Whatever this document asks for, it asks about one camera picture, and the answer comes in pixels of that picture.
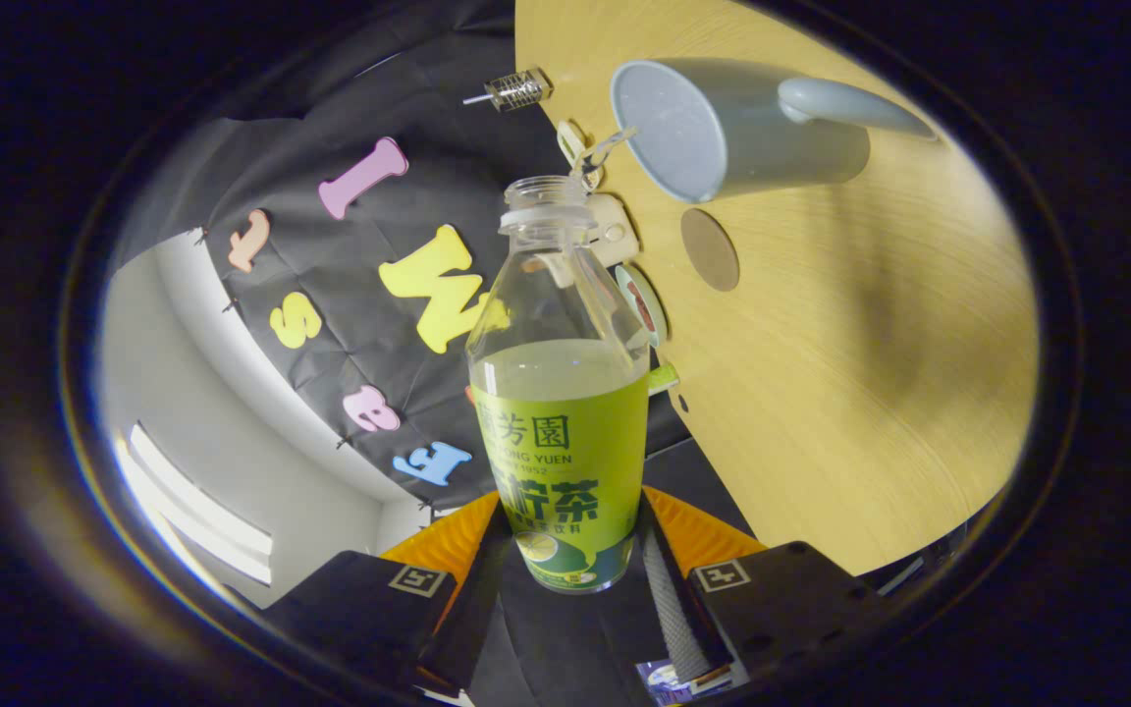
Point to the light blue cup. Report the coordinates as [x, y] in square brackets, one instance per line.
[772, 147]

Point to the green label juice bottle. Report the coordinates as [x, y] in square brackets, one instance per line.
[556, 452]

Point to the white straw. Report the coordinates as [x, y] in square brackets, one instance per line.
[475, 97]

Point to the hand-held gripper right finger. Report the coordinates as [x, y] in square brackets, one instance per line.
[791, 599]

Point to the round brown coaster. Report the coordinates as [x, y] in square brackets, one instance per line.
[710, 249]

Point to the wooden table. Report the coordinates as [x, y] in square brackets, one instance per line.
[870, 393]

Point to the white toaster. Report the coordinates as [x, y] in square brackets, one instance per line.
[617, 231]

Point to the brown food on plate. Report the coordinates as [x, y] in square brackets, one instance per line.
[640, 304]

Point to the monitor screen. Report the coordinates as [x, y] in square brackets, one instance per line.
[662, 679]

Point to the light green plate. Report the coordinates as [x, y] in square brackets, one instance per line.
[657, 324]

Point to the small white green bottle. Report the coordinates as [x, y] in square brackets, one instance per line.
[666, 377]

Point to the white divided tray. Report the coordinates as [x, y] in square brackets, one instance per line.
[570, 142]

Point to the ceiling light panel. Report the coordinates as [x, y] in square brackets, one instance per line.
[202, 520]

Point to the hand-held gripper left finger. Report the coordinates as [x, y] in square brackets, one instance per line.
[359, 614]

